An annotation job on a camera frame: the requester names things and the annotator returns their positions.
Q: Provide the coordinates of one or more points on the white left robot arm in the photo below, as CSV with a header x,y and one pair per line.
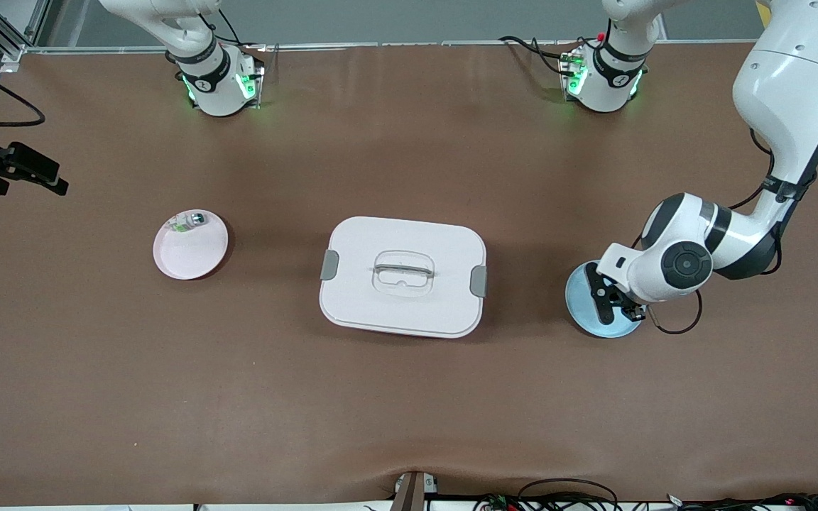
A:
x,y
778,85

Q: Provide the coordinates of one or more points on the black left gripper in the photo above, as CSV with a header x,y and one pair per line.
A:
x,y
628,306

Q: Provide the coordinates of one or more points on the light blue round plate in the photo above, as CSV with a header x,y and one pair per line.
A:
x,y
579,305

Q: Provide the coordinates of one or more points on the white lidded storage box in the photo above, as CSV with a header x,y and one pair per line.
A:
x,y
380,305

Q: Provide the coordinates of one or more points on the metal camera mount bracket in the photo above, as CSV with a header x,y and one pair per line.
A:
x,y
412,493

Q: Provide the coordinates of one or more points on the aluminium frame profile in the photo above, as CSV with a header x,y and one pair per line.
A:
x,y
8,42

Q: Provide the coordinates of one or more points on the green push-button switch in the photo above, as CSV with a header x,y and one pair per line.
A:
x,y
185,223

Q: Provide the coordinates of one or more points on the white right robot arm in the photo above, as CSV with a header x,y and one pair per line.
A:
x,y
217,92

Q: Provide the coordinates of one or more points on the pink round plate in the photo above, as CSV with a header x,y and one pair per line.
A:
x,y
189,255

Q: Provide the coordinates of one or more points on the silver table edge rail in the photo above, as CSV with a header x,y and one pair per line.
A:
x,y
416,44

